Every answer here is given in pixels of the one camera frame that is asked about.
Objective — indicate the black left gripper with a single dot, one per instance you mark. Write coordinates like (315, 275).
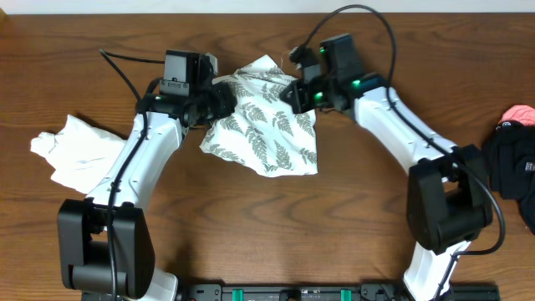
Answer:
(225, 100)

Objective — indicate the pink cloth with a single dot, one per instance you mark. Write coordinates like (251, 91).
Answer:
(523, 114)

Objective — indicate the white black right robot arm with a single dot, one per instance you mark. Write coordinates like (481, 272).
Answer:
(446, 205)

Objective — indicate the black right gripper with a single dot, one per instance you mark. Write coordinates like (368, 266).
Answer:
(299, 104)

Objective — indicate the black garment with label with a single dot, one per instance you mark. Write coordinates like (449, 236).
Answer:
(509, 156)

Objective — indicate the white fern print dress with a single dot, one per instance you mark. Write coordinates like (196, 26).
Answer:
(263, 133)

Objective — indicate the white folded shirt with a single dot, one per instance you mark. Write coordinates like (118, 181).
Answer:
(80, 154)

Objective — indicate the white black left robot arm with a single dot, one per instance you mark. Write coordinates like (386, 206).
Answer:
(105, 248)

